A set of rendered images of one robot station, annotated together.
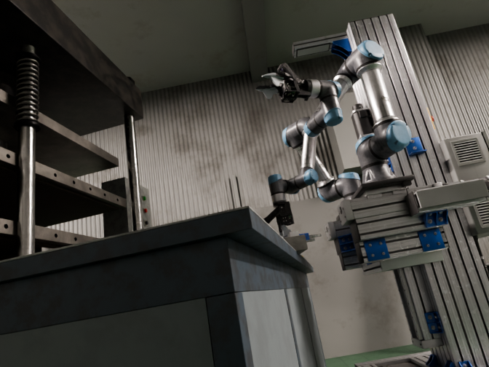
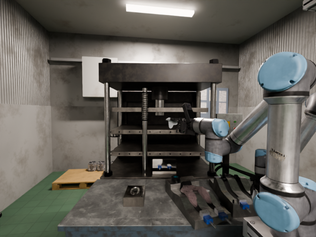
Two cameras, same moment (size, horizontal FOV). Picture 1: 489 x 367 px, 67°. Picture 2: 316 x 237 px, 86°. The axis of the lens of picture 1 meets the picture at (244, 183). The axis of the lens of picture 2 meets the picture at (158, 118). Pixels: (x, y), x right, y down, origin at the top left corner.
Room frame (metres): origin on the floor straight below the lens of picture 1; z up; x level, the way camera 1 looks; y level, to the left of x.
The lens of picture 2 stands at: (0.99, -1.10, 1.51)
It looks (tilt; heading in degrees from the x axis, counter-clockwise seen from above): 3 degrees down; 79
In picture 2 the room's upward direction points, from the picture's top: straight up
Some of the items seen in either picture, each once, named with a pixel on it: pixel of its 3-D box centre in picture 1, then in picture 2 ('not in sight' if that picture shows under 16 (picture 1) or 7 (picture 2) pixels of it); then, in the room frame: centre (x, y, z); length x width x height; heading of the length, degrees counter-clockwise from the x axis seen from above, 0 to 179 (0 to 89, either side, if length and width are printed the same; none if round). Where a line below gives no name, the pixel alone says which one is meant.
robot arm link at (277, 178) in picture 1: (276, 185); (262, 158); (1.86, -0.16, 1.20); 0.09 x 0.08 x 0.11; 133
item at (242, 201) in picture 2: not in sight; (245, 206); (1.75, -0.16, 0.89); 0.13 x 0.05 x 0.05; 80
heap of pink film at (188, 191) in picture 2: not in sight; (194, 191); (1.50, 0.07, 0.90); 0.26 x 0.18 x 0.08; 97
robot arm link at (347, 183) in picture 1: (349, 183); not in sight; (2.11, -0.61, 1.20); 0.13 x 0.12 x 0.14; 43
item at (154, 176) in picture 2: not in sight; (159, 167); (1.43, 1.06, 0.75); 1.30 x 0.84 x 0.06; 170
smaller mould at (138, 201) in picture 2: not in sight; (135, 195); (1.06, 0.22, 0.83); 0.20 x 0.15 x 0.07; 80
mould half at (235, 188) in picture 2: not in sight; (234, 190); (1.86, 0.09, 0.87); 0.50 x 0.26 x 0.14; 80
